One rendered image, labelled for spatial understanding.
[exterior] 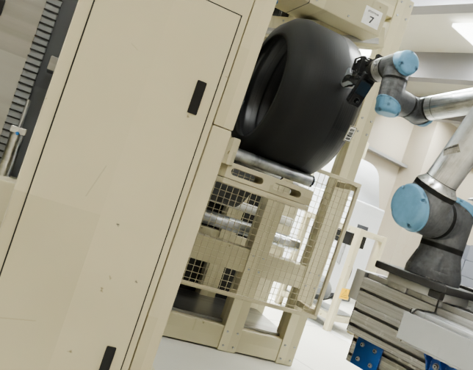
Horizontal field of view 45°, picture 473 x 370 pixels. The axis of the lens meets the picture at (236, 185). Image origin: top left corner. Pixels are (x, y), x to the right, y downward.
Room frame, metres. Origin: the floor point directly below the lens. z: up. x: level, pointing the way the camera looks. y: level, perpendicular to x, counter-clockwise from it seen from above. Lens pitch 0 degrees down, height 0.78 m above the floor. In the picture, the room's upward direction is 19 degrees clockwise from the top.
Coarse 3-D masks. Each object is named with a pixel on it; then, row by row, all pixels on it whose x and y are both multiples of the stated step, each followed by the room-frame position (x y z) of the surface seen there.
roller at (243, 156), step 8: (240, 152) 2.03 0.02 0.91; (248, 152) 2.05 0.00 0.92; (240, 160) 2.04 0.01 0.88; (248, 160) 2.04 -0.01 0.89; (256, 160) 2.05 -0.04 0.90; (264, 160) 2.06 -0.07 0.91; (264, 168) 2.07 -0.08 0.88; (272, 168) 2.08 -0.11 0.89; (280, 168) 2.08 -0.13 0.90; (288, 168) 2.10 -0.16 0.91; (288, 176) 2.10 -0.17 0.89; (296, 176) 2.11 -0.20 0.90; (304, 176) 2.12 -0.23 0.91; (312, 176) 2.14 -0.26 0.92; (304, 184) 2.14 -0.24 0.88; (312, 184) 2.14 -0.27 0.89
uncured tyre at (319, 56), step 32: (288, 32) 2.10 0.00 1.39; (320, 32) 2.03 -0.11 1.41; (256, 64) 2.36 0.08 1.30; (288, 64) 1.99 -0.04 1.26; (320, 64) 1.96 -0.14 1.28; (352, 64) 2.02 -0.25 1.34; (256, 96) 2.49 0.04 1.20; (288, 96) 1.95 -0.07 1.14; (320, 96) 1.95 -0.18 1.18; (256, 128) 2.08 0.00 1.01; (288, 128) 1.98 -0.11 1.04; (320, 128) 1.99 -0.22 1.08; (288, 160) 2.09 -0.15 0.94; (320, 160) 2.08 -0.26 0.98
